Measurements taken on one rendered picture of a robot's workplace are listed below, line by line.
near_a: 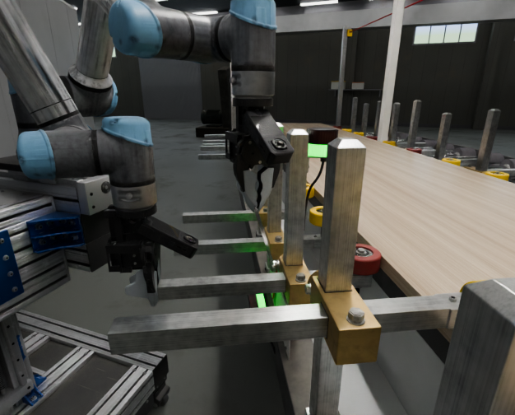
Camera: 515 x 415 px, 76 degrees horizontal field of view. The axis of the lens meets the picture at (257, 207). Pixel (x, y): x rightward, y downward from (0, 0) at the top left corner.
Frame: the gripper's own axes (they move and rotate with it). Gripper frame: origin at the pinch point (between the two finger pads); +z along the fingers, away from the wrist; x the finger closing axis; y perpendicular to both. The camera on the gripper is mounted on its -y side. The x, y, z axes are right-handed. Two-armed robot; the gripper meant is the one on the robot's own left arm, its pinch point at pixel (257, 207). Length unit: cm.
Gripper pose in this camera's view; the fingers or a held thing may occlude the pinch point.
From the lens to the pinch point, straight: 64.1
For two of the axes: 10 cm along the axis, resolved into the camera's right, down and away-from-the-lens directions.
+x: -8.9, 1.5, -4.3
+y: -4.5, -3.2, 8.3
